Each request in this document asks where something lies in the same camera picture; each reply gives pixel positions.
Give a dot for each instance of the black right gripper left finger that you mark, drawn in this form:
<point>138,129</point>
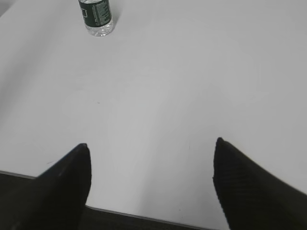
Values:
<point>55,200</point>

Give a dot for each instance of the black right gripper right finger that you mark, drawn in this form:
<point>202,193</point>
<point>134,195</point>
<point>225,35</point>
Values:
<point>252,198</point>

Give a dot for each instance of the clear green-label water bottle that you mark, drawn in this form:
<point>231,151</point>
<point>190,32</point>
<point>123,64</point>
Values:
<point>97,17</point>

